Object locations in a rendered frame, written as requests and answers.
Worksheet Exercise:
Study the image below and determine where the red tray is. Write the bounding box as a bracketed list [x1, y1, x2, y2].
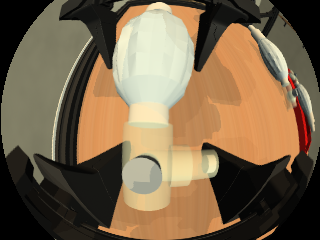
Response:
[288, 75, 311, 154]

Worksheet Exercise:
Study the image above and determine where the white squeeze bag with beige valve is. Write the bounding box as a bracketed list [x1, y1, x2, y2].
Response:
[113, 2, 219, 211]

